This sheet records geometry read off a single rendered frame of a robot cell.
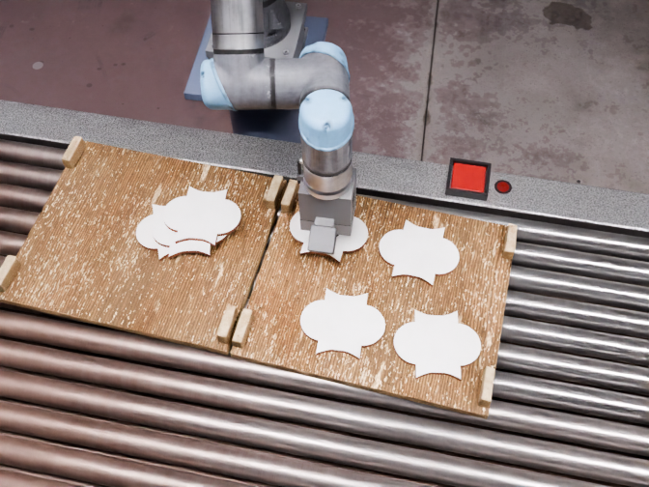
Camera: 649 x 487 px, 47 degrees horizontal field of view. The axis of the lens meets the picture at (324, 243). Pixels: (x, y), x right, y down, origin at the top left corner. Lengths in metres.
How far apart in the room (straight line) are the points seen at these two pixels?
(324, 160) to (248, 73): 0.17
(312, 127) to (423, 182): 0.42
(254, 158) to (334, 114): 0.43
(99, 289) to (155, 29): 1.95
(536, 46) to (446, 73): 0.38
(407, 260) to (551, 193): 0.32
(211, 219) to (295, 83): 0.32
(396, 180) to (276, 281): 0.31
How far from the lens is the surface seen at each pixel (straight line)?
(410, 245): 1.28
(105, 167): 1.45
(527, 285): 1.31
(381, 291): 1.24
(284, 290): 1.24
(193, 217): 1.31
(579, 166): 2.70
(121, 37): 3.13
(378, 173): 1.40
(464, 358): 1.19
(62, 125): 1.57
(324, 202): 1.16
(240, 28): 1.11
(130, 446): 1.20
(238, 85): 1.11
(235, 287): 1.25
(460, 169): 1.40
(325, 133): 1.02
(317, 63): 1.12
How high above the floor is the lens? 2.02
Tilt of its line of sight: 58 degrees down
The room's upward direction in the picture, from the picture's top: 2 degrees counter-clockwise
